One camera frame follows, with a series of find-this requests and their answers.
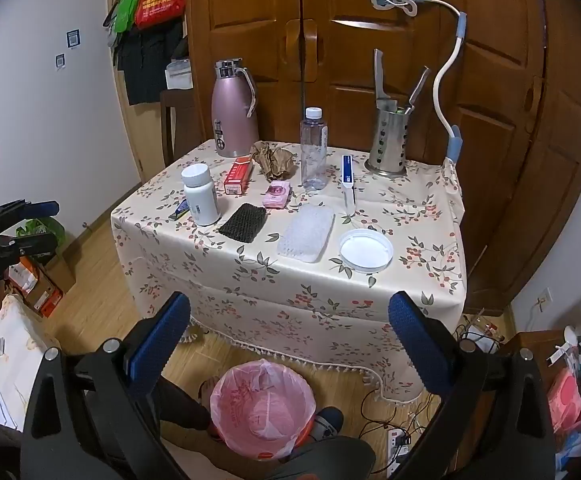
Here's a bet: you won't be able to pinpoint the white round lid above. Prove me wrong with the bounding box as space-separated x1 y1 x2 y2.
339 229 394 274

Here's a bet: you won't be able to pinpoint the kitchen knife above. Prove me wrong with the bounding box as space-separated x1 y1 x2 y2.
373 49 396 111

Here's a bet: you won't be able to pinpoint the wooden bedside table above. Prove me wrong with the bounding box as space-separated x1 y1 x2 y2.
514 330 581 386

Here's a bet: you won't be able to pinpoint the white power strip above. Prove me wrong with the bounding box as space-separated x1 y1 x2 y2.
387 427 411 476

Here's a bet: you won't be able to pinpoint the white hanging bag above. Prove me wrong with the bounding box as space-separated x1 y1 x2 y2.
165 57 194 92

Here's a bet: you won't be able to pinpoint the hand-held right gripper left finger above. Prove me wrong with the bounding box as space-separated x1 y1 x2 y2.
20 291 192 480

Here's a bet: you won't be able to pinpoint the perforated metal utensil holder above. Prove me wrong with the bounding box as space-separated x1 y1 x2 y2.
365 100 416 178

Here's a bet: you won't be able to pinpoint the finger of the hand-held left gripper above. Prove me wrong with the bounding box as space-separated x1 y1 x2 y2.
0 200 60 227
0 231 62 269

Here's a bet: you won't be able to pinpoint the white pill bottle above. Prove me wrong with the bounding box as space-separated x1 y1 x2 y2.
181 163 221 227

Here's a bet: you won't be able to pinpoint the pale printed bed sheet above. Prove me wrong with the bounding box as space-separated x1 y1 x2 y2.
0 295 62 431

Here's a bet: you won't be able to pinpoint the dark hanging clothing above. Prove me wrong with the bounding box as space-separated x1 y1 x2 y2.
113 22 186 107

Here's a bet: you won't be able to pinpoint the black mesh sponge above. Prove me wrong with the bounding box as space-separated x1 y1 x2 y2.
217 203 268 243

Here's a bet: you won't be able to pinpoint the pink packets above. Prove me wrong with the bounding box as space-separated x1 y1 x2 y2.
263 181 291 209

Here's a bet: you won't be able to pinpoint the clear plastic bottle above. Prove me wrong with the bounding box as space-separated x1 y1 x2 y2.
299 107 330 192

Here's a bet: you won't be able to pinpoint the wooden wardrobe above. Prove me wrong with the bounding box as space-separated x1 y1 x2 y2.
185 0 581 316

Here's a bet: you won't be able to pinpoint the floral tablecloth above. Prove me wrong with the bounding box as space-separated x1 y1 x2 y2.
110 139 468 405

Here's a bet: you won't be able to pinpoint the bin with pink bag liner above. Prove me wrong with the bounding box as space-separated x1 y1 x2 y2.
209 358 317 461

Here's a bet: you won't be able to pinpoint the pink thermos jug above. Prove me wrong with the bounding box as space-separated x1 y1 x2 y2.
212 59 260 158

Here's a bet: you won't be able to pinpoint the black cables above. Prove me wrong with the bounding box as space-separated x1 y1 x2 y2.
360 390 443 468

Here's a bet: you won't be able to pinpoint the wooden chair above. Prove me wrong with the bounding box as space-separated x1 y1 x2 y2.
159 89 206 168

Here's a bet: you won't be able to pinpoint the orange cardboard box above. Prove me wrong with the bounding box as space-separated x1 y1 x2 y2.
8 255 66 318

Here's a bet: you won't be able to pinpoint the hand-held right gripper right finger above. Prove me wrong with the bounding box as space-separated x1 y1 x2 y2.
389 290 556 480

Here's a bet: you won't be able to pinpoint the white foam sheet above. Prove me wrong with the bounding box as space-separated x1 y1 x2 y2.
276 204 335 264

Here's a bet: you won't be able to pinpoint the person's right leg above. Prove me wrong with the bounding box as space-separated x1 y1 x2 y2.
265 407 377 480

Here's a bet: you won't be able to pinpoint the green shopping bag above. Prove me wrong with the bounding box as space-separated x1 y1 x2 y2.
103 0 148 36

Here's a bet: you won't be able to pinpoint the brown fuzzy object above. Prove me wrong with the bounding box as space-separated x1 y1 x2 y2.
250 141 296 183

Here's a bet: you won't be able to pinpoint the person's left leg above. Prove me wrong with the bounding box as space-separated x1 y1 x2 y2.
158 377 216 433

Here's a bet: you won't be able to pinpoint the red carton box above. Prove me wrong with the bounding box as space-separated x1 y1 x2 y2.
223 156 255 196

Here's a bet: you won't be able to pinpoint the green plastic bag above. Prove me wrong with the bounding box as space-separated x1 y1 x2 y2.
15 217 66 247

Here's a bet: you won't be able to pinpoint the white cable blue plug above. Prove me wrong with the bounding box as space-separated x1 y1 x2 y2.
369 0 468 166

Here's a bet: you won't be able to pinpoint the red shopping bag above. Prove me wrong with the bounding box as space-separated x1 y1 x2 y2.
134 0 186 30

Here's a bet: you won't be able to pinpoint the pink plastic container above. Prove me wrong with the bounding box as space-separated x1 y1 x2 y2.
547 367 581 422

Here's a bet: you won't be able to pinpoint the person's leg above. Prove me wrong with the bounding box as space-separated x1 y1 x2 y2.
265 407 377 480
158 377 216 433

